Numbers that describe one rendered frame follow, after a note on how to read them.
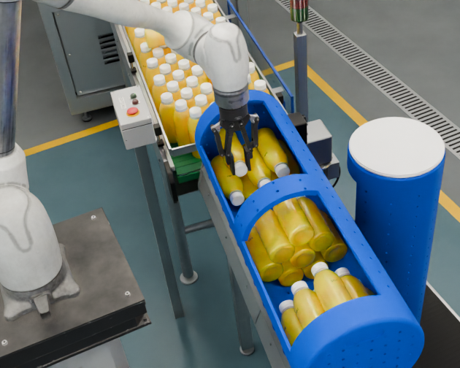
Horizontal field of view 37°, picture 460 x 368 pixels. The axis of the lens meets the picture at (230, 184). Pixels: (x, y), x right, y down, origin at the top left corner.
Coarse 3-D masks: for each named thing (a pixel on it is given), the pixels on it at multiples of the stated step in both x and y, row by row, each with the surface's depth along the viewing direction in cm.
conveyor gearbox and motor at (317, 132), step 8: (320, 120) 245; (312, 128) 242; (320, 128) 242; (312, 136) 239; (320, 136) 239; (328, 136) 238; (312, 144) 238; (320, 144) 239; (328, 144) 240; (312, 152) 240; (320, 152) 241; (328, 152) 242; (320, 160) 244; (328, 160) 245; (336, 160) 252; (328, 168) 250; (336, 168) 252; (328, 176) 253; (336, 176) 255
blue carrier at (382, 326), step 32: (256, 96) 196; (288, 128) 188; (256, 192) 168; (288, 192) 164; (320, 192) 166; (352, 224) 161; (352, 256) 174; (288, 288) 177; (384, 288) 144; (320, 320) 139; (352, 320) 136; (384, 320) 136; (416, 320) 143; (288, 352) 145; (320, 352) 136; (352, 352) 140; (384, 352) 143; (416, 352) 147
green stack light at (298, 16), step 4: (292, 8) 236; (304, 8) 235; (308, 8) 238; (292, 12) 237; (296, 12) 236; (300, 12) 236; (304, 12) 236; (308, 12) 238; (292, 16) 238; (296, 16) 237; (300, 16) 236; (304, 16) 237; (308, 16) 239; (292, 20) 239; (296, 20) 238; (300, 20) 238; (304, 20) 238
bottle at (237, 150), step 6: (222, 132) 202; (234, 132) 203; (222, 138) 200; (234, 138) 200; (222, 144) 199; (234, 144) 197; (240, 144) 199; (234, 150) 195; (240, 150) 195; (234, 156) 194; (240, 156) 194; (234, 162) 193
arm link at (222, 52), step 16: (208, 32) 164; (224, 32) 162; (240, 32) 163; (208, 48) 164; (224, 48) 162; (240, 48) 163; (208, 64) 167; (224, 64) 164; (240, 64) 165; (224, 80) 167; (240, 80) 168
